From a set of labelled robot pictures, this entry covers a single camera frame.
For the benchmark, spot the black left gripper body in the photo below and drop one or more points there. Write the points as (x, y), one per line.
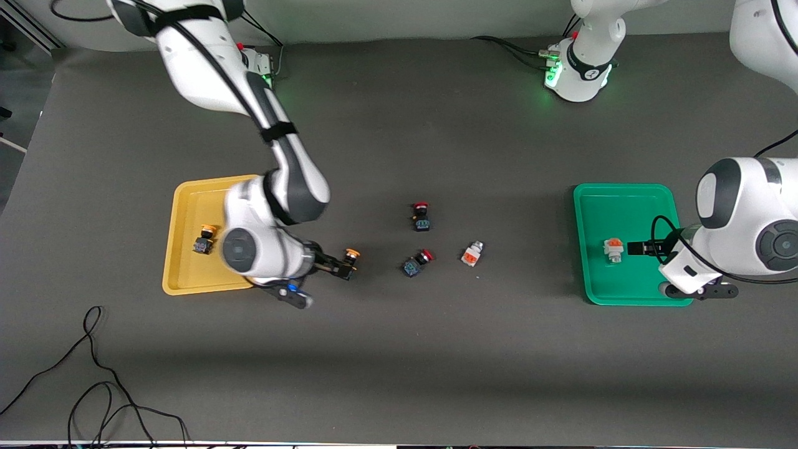
(661, 247)

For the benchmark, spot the yellow push button switch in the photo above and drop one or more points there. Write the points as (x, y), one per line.
(351, 254)
(204, 240)

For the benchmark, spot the green button white orange housing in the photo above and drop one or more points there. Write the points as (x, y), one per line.
(472, 254)
(613, 249)

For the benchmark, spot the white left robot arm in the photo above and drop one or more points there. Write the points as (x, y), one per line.
(748, 218)

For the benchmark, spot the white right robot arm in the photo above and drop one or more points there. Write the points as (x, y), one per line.
(274, 181)

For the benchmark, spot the green plastic tray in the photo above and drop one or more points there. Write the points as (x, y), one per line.
(623, 212)

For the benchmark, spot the yellow plastic tray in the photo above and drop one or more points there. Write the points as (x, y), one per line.
(187, 274)

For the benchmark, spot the red push button switch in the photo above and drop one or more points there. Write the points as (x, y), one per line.
(421, 217)
(416, 263)

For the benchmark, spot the aluminium profile rail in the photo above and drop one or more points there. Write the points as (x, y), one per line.
(28, 25)

